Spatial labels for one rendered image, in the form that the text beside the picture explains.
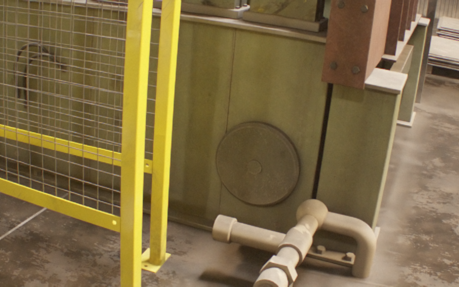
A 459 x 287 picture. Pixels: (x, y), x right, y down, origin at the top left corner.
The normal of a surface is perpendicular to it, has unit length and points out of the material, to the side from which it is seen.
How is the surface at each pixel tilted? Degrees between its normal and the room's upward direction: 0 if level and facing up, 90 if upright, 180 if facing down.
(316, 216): 63
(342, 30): 90
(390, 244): 0
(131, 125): 90
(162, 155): 90
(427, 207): 0
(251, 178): 92
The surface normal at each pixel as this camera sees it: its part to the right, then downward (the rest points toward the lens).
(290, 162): -0.31, 0.29
